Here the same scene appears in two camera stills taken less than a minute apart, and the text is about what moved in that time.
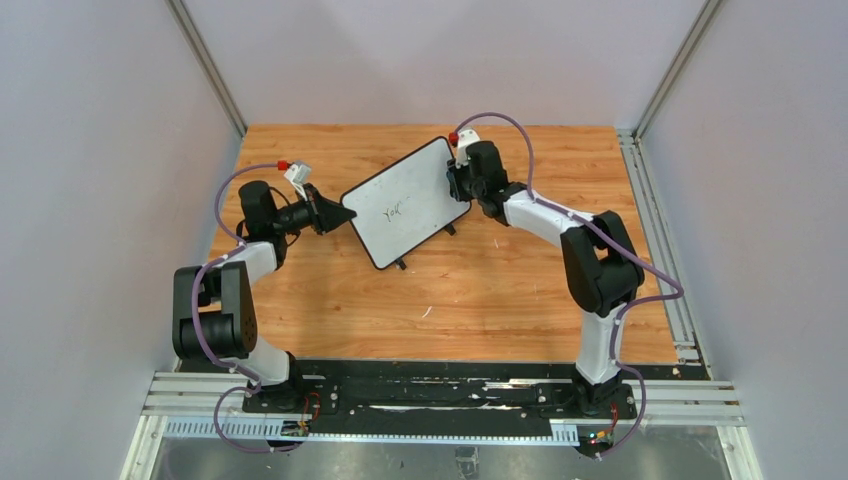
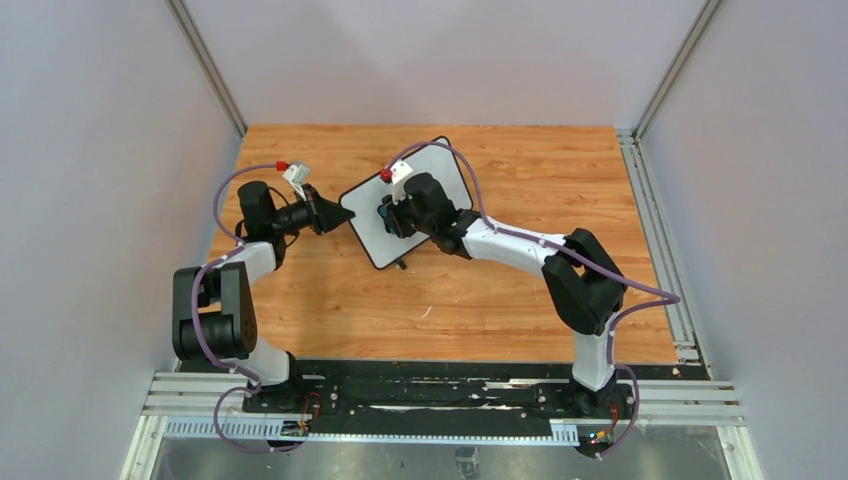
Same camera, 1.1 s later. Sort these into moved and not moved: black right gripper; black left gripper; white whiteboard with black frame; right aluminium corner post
Moved: black right gripper
Not moved: right aluminium corner post; black left gripper; white whiteboard with black frame
